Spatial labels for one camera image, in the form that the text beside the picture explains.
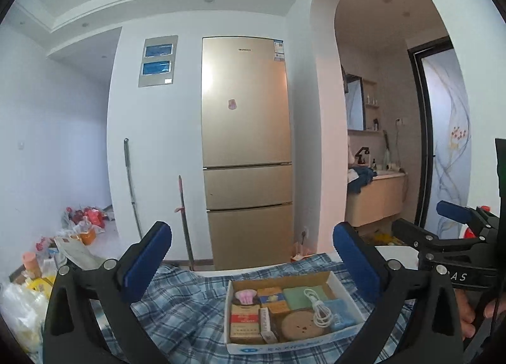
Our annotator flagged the white cable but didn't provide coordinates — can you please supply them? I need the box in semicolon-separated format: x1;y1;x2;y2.
303;287;334;329

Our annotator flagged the round beige puff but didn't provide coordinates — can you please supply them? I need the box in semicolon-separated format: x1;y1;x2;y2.
281;310;325;341

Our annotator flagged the green pouch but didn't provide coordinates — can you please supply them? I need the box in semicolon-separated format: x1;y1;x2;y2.
282;285;329;310

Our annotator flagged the yellow blue cigarette pack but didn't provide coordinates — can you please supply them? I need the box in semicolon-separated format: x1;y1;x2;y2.
257;287;291;314

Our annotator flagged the pink small soft toy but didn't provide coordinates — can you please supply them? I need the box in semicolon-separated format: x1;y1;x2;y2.
232;289;259;306

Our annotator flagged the person's right hand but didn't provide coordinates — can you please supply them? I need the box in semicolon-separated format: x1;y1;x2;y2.
454;289;506;340

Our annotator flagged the red soda bottle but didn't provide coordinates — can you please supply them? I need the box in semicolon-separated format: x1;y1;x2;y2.
466;205;491;237

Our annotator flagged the white plastic bags pile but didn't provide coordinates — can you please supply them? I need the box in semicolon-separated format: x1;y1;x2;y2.
1;283;48;362

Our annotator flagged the yellow bag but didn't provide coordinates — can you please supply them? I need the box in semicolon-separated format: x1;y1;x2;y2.
24;275;56;299

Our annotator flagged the light blue tissue pack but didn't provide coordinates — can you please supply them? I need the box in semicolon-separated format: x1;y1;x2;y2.
323;299;357;332

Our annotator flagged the beige bathroom vanity cabinet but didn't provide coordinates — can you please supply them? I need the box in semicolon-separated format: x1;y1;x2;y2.
345;171;406;227

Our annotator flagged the open grey white bag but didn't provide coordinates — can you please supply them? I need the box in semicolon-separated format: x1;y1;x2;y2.
54;236;105;271

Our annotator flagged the black framed glass door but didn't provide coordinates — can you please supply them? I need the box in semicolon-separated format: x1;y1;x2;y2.
408;37;471;239

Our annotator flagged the dark blue clothes pile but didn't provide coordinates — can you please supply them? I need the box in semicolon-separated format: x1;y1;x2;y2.
347;166;377;194

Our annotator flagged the blue plaid cloth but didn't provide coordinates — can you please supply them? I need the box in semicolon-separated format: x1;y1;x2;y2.
94;252;416;364

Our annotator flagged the pile of red bags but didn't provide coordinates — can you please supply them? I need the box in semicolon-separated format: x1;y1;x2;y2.
61;207;109;246

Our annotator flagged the red-tipped broom pole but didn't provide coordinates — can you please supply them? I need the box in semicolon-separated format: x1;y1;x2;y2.
175;176;195;271

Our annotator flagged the white cardboard box tray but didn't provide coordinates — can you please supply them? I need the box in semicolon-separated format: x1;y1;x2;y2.
224;271;365;355

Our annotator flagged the bathroom mirror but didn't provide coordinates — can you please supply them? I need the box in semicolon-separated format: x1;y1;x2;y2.
345;75;365;131

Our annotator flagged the tan red cigarette carton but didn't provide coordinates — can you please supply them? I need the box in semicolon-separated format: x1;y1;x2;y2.
229;304;263;344

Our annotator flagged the gold three-door refrigerator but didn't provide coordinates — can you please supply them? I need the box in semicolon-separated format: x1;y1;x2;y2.
201;37;293;270

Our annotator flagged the fridge magnet sticker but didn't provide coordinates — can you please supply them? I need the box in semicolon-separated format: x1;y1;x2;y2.
228;99;237;110

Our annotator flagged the grey electrical panel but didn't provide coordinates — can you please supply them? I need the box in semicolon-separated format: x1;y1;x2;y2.
138;35;178;87

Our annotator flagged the green-handled mop pole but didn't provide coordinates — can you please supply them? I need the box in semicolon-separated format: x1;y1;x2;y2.
123;138;143;238

